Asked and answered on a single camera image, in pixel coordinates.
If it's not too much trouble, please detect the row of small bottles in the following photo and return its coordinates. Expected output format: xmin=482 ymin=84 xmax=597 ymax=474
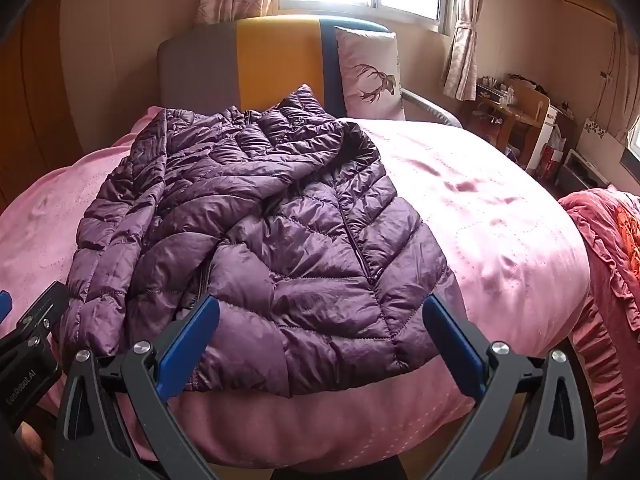
xmin=477 ymin=77 xmax=518 ymax=106

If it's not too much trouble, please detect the red bag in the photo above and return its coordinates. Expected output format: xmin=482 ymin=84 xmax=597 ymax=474
xmin=537 ymin=142 xmax=563 ymax=181

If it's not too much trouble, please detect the purple puffer jacket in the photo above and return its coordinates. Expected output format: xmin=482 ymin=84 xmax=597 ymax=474
xmin=59 ymin=84 xmax=457 ymax=400

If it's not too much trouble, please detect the pink bed quilt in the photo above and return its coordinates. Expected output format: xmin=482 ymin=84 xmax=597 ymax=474
xmin=0 ymin=105 xmax=598 ymax=471

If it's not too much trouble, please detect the wooden wardrobe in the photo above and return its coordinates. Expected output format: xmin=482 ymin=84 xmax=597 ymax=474
xmin=0 ymin=0 xmax=86 ymax=211

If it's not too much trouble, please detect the grey bed rail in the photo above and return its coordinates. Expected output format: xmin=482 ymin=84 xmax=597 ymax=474
xmin=400 ymin=87 xmax=463 ymax=128

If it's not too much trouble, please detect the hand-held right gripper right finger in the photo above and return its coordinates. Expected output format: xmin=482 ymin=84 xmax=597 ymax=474
xmin=421 ymin=294 xmax=596 ymax=480

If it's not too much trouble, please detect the red ruffled blanket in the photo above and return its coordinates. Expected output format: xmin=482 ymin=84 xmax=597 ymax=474
xmin=557 ymin=186 xmax=640 ymax=466

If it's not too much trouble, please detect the grey yellow blue headboard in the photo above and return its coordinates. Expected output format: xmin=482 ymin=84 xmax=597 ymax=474
xmin=157 ymin=15 xmax=401 ymax=121

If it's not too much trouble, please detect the small side window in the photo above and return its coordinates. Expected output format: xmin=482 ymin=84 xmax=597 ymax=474
xmin=620 ymin=115 xmax=640 ymax=178

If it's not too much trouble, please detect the white deer print pillow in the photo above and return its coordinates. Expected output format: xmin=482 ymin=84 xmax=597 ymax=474
xmin=334 ymin=26 xmax=407 ymax=122

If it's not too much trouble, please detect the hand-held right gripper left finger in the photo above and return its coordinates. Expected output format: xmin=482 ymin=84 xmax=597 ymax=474
xmin=55 ymin=294 xmax=221 ymax=480

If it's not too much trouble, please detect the white floral box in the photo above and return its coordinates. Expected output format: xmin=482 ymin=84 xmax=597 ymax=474
xmin=575 ymin=117 xmax=628 ymax=161

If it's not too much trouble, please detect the wooden desk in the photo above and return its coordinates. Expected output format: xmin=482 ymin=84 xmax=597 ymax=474
xmin=460 ymin=77 xmax=551 ymax=161

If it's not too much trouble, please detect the wall cable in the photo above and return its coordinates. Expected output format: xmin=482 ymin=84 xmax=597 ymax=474
xmin=597 ymin=30 xmax=618 ymax=126

